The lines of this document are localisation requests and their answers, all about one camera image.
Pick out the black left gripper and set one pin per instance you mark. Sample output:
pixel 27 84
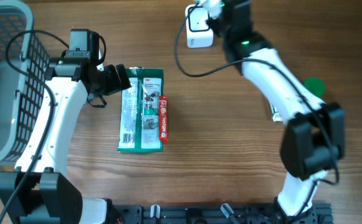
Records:
pixel 116 84

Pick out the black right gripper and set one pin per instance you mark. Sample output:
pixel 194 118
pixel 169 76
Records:
pixel 212 25

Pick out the large green 3M package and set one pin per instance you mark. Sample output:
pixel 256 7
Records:
pixel 139 118

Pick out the red chocolate bar packet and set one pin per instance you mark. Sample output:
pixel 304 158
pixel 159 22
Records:
pixel 163 119

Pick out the yogurt bottle red label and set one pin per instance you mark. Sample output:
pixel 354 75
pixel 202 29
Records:
pixel 315 85

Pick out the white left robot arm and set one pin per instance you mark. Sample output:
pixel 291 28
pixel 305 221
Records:
pixel 37 190

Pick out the white barcode scanner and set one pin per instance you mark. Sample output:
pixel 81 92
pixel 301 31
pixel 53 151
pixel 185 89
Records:
pixel 199 34

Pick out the dark grey plastic basket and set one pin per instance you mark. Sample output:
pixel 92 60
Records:
pixel 23 59

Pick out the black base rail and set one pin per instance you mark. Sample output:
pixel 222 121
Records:
pixel 259 213

